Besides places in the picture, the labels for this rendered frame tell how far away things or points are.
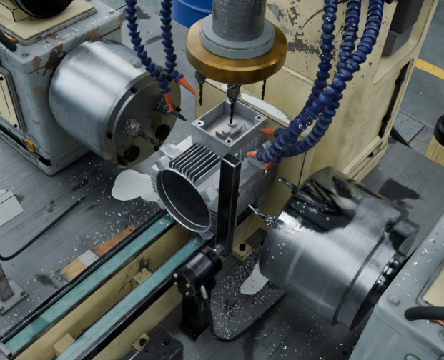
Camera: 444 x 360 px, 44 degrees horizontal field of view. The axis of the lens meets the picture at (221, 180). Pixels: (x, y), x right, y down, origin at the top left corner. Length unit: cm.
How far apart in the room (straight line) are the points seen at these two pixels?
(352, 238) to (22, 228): 81
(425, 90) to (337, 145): 214
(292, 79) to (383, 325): 56
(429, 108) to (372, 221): 229
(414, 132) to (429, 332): 154
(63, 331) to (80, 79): 52
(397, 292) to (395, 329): 5
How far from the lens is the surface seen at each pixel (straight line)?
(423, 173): 161
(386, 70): 122
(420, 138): 233
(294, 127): 85
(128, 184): 145
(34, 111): 137
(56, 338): 116
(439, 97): 332
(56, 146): 146
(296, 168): 115
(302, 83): 120
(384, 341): 94
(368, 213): 96
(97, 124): 119
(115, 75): 120
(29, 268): 134
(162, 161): 110
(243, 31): 94
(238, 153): 110
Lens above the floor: 187
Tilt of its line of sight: 47 degrees down
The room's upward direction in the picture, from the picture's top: 4 degrees clockwise
